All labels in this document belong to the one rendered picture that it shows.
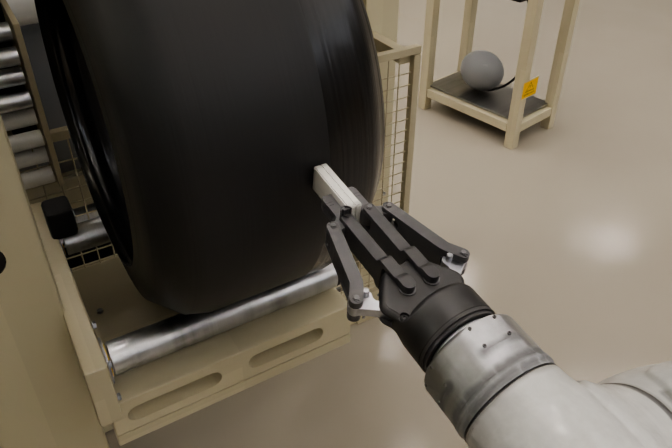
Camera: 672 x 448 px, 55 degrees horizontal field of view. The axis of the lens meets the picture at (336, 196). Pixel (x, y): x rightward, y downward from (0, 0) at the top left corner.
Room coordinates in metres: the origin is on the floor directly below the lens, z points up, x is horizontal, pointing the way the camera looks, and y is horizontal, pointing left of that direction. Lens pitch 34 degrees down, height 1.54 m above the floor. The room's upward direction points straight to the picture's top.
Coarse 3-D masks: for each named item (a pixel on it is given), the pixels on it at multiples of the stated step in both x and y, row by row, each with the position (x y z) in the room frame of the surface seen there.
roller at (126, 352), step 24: (288, 288) 0.68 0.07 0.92; (312, 288) 0.69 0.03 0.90; (216, 312) 0.63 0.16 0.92; (240, 312) 0.64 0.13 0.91; (264, 312) 0.65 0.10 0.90; (120, 336) 0.59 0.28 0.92; (144, 336) 0.58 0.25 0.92; (168, 336) 0.59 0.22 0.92; (192, 336) 0.60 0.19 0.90; (120, 360) 0.55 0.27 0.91; (144, 360) 0.56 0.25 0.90
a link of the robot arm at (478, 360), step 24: (456, 336) 0.34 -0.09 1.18; (480, 336) 0.34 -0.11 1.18; (504, 336) 0.34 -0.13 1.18; (528, 336) 0.35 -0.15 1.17; (432, 360) 0.33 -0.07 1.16; (456, 360) 0.32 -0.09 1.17; (480, 360) 0.32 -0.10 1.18; (504, 360) 0.31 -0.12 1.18; (528, 360) 0.31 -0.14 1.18; (552, 360) 0.33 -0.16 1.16; (432, 384) 0.33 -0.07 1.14; (456, 384) 0.31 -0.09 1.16; (480, 384) 0.30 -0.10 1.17; (504, 384) 0.30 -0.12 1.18; (456, 408) 0.30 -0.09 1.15; (480, 408) 0.29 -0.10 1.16
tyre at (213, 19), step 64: (64, 0) 0.63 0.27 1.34; (128, 0) 0.57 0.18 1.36; (192, 0) 0.58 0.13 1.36; (256, 0) 0.61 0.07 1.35; (320, 0) 0.63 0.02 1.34; (64, 64) 0.89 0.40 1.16; (128, 64) 0.54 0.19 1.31; (192, 64) 0.54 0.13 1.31; (256, 64) 0.57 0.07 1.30; (320, 64) 0.60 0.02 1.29; (128, 128) 0.52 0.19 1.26; (192, 128) 0.52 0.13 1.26; (256, 128) 0.54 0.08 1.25; (320, 128) 0.57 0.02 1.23; (384, 128) 0.65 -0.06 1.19; (128, 192) 0.54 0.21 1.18; (192, 192) 0.50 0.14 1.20; (256, 192) 0.53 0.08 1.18; (128, 256) 0.67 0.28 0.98; (192, 256) 0.50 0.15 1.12; (256, 256) 0.53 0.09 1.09; (320, 256) 0.60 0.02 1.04
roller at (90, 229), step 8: (80, 224) 0.82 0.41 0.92; (88, 224) 0.82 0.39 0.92; (96, 224) 0.82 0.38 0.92; (80, 232) 0.81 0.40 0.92; (88, 232) 0.81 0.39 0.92; (96, 232) 0.81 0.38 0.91; (104, 232) 0.82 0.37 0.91; (64, 240) 0.79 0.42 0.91; (72, 240) 0.79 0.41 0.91; (80, 240) 0.80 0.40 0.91; (88, 240) 0.80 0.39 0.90; (96, 240) 0.81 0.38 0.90; (104, 240) 0.82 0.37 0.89; (72, 248) 0.79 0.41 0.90; (80, 248) 0.80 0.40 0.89; (88, 248) 0.81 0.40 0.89
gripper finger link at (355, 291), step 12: (336, 228) 0.47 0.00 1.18; (336, 240) 0.46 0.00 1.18; (336, 252) 0.45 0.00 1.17; (348, 252) 0.44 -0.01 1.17; (336, 264) 0.44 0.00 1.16; (348, 264) 0.43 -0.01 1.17; (348, 276) 0.42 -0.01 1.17; (360, 276) 0.42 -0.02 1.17; (348, 288) 0.41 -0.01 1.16; (360, 288) 0.40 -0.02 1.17; (348, 300) 0.40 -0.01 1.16; (360, 300) 0.39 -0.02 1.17
